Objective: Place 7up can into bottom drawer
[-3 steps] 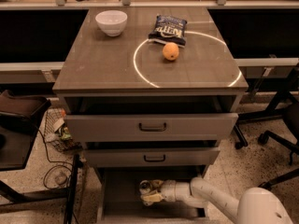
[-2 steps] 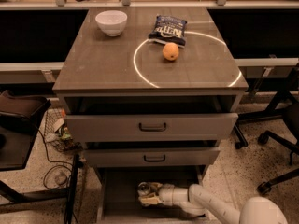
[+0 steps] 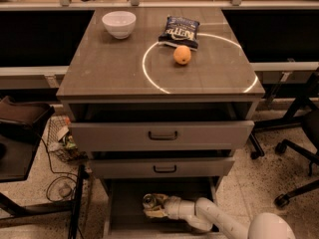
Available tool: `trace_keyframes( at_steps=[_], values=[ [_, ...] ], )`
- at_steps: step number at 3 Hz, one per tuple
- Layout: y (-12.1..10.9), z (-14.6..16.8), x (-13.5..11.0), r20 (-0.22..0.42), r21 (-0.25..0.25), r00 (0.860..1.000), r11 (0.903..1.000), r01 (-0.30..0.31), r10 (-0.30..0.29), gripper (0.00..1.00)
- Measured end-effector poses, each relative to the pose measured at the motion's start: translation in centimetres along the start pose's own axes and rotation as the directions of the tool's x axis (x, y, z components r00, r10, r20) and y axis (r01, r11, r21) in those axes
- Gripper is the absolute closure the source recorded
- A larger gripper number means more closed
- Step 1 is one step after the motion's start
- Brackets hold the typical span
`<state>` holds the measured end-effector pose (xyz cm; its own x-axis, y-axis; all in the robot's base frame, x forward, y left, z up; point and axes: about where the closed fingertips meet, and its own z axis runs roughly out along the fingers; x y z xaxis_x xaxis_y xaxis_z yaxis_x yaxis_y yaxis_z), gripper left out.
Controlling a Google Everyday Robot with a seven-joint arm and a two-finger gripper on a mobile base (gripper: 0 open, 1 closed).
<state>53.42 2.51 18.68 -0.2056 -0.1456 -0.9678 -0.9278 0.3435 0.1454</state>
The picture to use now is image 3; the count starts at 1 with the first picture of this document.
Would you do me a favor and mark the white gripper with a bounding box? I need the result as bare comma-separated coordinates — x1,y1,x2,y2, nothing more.
144,193,181,220

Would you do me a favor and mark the green white 7up can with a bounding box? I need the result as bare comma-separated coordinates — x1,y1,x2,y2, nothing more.
143,193,159,209

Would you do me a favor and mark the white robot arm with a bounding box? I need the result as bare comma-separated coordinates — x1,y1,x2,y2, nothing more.
143,193,296,239

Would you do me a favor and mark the grey open bottom drawer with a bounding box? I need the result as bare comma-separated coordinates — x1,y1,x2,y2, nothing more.
104,177,222,239

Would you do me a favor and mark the grey middle drawer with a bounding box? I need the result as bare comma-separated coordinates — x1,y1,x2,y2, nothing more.
90,157,234,179

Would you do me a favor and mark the grey top drawer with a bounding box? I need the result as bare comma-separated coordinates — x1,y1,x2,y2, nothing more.
71,120,254,151

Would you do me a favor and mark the grey drawer cabinet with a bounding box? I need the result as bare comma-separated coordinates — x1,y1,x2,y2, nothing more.
55,7,266,239

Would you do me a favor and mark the orange fruit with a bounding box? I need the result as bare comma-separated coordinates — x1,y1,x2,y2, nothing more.
173,45,191,65

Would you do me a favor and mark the black side table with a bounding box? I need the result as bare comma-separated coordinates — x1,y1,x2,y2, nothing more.
0,96,87,239

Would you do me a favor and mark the black office chair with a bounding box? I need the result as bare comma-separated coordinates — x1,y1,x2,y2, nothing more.
248,70,319,209

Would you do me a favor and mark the blue kettle chips bag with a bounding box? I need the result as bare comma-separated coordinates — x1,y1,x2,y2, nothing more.
159,16,200,50

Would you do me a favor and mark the white ceramic bowl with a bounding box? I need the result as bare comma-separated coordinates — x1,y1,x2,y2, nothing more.
102,11,137,39

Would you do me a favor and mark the black floor cable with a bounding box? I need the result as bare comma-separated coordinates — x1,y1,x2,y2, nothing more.
38,134,84,204

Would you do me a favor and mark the wire trash basket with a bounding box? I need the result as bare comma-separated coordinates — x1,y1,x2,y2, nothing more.
47,116,86,162

